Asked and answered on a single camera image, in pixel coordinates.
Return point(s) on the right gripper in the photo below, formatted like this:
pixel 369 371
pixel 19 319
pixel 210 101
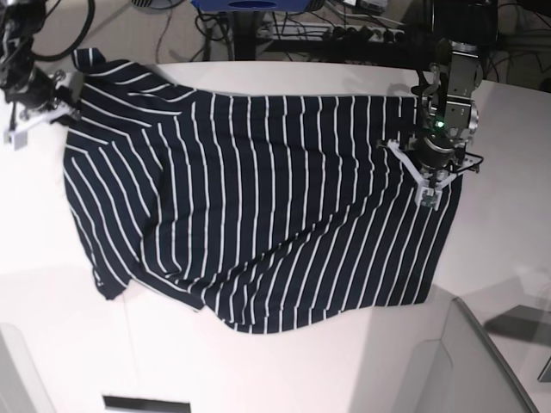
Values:
pixel 43 99

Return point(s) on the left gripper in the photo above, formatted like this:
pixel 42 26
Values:
pixel 434 163

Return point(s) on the navy white striped t-shirt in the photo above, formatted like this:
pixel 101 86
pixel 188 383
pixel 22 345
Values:
pixel 274 212

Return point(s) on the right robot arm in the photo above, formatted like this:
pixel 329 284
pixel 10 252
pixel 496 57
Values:
pixel 20 22

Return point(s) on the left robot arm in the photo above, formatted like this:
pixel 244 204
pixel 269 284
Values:
pixel 462 32

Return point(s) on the black table leg column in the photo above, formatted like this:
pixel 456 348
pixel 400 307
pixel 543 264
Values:
pixel 244 27

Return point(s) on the white framed table slot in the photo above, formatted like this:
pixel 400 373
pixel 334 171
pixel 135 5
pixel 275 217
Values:
pixel 118 403

